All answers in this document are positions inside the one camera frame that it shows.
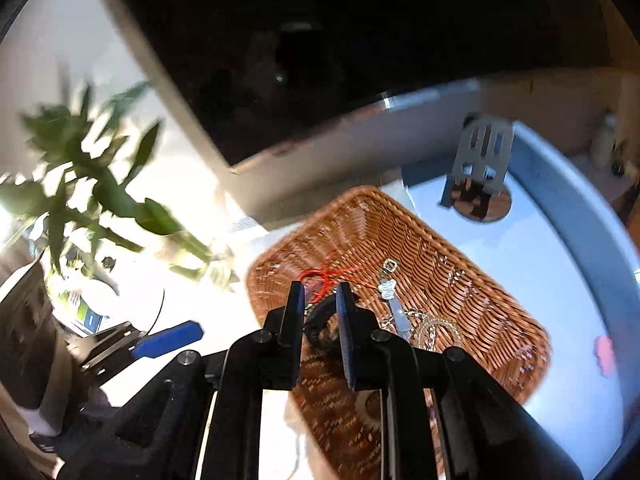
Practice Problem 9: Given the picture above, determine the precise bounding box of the white ring bracelet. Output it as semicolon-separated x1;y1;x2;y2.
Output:
354;389;384;424

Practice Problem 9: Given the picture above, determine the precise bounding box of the dark television screen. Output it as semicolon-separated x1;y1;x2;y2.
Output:
124;0;611;165

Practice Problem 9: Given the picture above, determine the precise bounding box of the silver sparkly chain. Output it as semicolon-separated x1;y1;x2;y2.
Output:
382;309;464;351

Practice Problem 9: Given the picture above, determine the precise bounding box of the brown wicker basket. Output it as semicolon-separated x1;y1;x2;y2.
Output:
246;186;551;479

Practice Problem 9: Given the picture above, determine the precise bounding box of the silver hair claw clip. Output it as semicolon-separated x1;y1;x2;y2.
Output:
378;278;411;340

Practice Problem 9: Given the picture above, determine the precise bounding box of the grey metal phone stand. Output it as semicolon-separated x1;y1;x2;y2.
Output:
439;113;514;223

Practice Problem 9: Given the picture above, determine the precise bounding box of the black hair scrunchie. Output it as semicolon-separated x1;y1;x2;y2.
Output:
303;294;354;361

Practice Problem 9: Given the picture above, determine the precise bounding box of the square silver earring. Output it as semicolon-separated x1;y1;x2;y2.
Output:
381;258;398;281

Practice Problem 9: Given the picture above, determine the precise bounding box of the red string bracelet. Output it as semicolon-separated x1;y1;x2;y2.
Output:
298;253;386;302

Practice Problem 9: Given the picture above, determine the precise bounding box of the glass vase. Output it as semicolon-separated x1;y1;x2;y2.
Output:
157;230;240;290

